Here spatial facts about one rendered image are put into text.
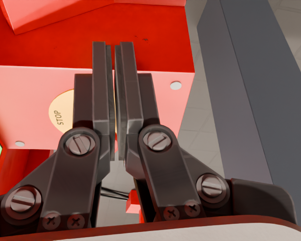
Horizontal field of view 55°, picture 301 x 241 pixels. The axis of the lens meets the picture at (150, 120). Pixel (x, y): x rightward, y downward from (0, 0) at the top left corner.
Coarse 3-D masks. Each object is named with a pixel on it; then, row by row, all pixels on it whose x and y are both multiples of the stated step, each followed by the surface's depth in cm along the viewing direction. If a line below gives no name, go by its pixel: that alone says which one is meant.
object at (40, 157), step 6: (30, 150) 153; (36, 150) 154; (42, 150) 155; (48, 150) 156; (30, 156) 151; (36, 156) 152; (42, 156) 153; (48, 156) 154; (30, 162) 150; (36, 162) 151; (42, 162) 151; (30, 168) 148; (24, 174) 145
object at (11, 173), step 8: (8, 152) 106; (16, 152) 120; (24, 152) 138; (8, 160) 107; (16, 160) 122; (24, 160) 142; (8, 168) 109; (16, 168) 125; (24, 168) 145; (0, 176) 100; (8, 176) 111; (16, 176) 127; (0, 184) 101; (8, 184) 113; (0, 192) 103
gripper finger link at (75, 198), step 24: (72, 144) 9; (96, 144) 9; (72, 168) 8; (96, 168) 8; (48, 192) 8; (72, 192) 8; (96, 192) 10; (48, 216) 7; (72, 216) 7; (96, 216) 10
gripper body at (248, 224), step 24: (240, 216) 8; (264, 216) 8; (0, 240) 6; (24, 240) 6; (48, 240) 6; (72, 240) 6; (96, 240) 6; (120, 240) 6; (144, 240) 7; (168, 240) 7; (192, 240) 7; (216, 240) 7; (240, 240) 7; (264, 240) 7; (288, 240) 7
